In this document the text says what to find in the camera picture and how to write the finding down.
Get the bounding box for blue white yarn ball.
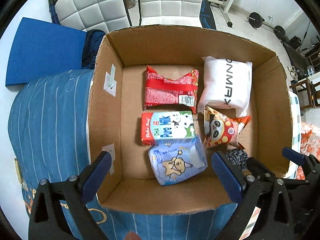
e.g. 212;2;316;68
226;148;248;172

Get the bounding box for panda snack bag orange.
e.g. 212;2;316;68
203;106;252;149

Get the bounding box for light blue tissue pack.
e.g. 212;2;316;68
149;135;208;186

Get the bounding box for pure milk carton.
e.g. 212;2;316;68
141;111;196;146

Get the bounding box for white pouch black letters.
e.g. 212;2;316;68
197;56;253;117

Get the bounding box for red floral snack pack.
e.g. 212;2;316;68
144;66;199;114

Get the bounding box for orange floral cloth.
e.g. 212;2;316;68
294;121;320;181

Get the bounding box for blue striped bed sheet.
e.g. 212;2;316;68
8;70;237;239

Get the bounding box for wooden chair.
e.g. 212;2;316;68
290;77;320;110

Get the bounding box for cardboard milk box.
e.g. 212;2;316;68
86;24;294;215

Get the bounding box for blue foam mat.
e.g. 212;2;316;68
5;17;86;86

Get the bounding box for dark blue jacket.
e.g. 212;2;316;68
81;29;106;69

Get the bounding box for blue black weight bench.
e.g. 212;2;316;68
200;0;216;30

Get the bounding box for white tufted headboard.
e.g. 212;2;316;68
48;0;202;33

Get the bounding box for black barbell weights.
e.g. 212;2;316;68
236;0;291;43

